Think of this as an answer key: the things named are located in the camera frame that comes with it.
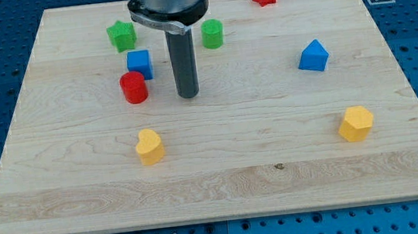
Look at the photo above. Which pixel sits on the green star block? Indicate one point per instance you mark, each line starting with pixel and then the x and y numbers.
pixel 122 36

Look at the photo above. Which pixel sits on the blue pentagon block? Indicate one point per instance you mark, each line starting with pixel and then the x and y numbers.
pixel 314 57

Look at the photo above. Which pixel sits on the red cylinder block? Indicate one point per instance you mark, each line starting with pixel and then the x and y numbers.
pixel 134 87

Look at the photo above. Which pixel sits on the yellow heart block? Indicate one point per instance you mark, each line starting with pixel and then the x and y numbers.
pixel 150 147

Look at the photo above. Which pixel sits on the blue cube block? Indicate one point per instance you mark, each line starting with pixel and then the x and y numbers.
pixel 140 60

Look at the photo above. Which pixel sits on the wooden board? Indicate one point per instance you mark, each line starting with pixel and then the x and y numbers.
pixel 260 138

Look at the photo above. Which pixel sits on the yellow hexagon block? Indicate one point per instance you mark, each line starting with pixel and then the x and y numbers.
pixel 356 124

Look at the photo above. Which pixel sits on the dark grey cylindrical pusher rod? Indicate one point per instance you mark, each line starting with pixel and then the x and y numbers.
pixel 182 58

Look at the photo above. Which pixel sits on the green cylinder block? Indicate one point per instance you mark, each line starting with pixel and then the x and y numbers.
pixel 212 33

